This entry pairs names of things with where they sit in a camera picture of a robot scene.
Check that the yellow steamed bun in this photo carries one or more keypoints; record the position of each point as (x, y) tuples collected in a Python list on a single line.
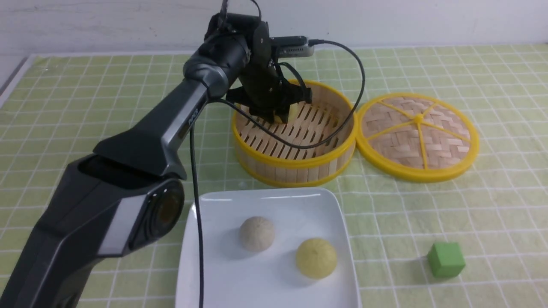
[(292, 113), (316, 258)]

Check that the white steamed bun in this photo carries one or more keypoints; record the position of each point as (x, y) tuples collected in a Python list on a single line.
[(257, 234)]

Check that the green cube block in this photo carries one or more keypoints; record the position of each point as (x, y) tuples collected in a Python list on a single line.
[(446, 260)]

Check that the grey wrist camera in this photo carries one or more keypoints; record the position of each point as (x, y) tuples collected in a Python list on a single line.
[(291, 47)]

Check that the green checkered tablecloth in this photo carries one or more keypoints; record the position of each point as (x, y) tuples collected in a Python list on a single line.
[(60, 107)]

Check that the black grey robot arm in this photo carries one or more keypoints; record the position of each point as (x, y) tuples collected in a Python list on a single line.
[(128, 193)]

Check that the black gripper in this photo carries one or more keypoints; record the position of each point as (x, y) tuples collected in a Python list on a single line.
[(267, 94)]

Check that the yellow-rimmed bamboo steamer basket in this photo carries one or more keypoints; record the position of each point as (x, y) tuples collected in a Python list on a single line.
[(276, 164)]

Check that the yellow steamed bun on plate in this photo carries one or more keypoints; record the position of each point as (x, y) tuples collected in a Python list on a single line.
[(316, 258)]

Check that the yellow-rimmed woven steamer lid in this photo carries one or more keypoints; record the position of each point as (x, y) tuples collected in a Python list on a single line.
[(416, 137)]

